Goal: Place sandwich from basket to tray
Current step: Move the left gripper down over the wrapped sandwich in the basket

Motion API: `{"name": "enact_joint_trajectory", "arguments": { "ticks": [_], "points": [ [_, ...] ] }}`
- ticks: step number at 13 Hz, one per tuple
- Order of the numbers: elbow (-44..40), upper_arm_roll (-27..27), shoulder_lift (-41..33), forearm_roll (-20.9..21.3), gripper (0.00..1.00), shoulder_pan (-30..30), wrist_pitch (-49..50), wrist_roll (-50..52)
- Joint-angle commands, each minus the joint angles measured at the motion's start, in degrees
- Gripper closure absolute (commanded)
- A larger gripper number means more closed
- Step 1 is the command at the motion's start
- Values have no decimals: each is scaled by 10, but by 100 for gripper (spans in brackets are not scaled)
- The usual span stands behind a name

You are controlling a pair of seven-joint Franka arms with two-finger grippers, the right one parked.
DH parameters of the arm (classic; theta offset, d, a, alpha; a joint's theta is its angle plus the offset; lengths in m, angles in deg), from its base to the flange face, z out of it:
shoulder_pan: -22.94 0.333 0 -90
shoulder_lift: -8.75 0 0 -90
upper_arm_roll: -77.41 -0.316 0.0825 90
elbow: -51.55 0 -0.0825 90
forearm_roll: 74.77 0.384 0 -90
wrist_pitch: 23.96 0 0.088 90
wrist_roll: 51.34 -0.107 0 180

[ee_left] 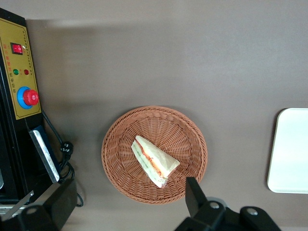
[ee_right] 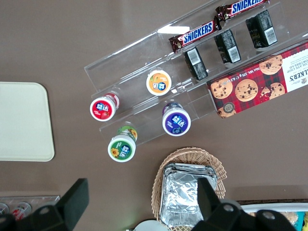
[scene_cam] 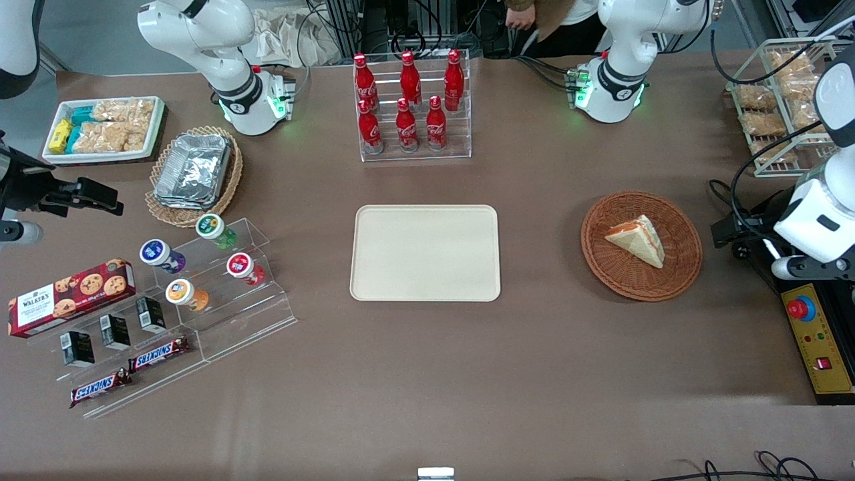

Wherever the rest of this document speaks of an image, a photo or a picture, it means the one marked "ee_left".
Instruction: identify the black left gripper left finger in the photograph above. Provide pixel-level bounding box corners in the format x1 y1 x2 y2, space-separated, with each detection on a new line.
0 178 77 231

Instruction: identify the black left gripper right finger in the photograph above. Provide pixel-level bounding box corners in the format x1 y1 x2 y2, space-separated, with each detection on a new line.
173 177 282 231

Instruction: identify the triangular wrapped sandwich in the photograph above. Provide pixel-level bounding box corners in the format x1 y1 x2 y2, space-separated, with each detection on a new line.
131 135 180 188

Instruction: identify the round brown wicker basket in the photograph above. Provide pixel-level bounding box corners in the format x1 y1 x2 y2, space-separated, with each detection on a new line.
101 105 208 205

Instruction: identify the cream rectangular plastic tray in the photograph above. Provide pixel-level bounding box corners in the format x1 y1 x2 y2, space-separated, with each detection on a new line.
267 108 308 194

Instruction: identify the silver metal bar blue edge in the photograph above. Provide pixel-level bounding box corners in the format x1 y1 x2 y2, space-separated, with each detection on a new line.
28 125 61 183

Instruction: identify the black machine with yellow panel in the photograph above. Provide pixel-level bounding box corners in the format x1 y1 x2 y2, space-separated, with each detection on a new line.
0 7 61 215

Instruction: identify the black power cable with plug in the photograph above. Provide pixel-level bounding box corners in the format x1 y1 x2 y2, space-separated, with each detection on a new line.
42 112 84 207

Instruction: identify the red knob on blue ring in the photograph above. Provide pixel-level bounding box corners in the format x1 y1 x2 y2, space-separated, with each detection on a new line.
16 86 39 110

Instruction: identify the red rocker power switch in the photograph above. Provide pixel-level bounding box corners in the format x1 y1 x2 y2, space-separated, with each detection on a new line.
10 42 24 55

